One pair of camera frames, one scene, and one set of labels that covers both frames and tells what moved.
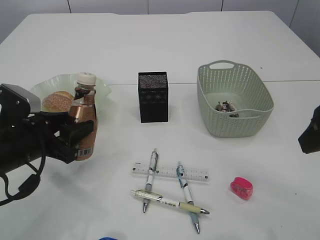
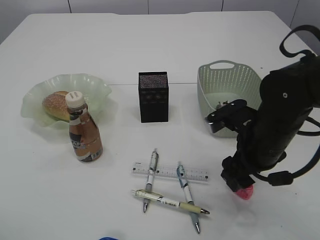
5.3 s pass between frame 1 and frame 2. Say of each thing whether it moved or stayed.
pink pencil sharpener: stayed
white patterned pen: stayed
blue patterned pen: stayed
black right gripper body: moved
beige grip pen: stayed
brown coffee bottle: moved
